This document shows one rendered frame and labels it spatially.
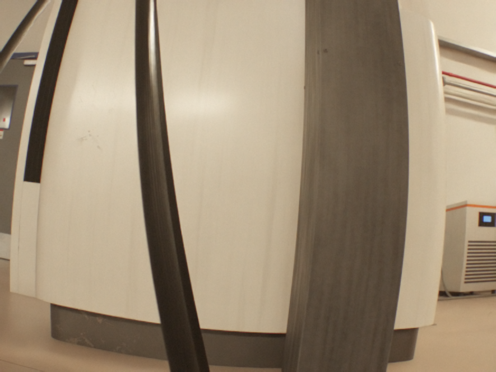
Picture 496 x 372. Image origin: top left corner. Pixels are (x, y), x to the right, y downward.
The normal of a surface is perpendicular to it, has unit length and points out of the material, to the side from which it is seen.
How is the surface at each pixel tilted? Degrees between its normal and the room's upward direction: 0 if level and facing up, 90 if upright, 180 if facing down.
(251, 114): 90
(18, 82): 90
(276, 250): 90
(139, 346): 90
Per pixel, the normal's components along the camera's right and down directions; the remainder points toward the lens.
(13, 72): 0.10, -0.15
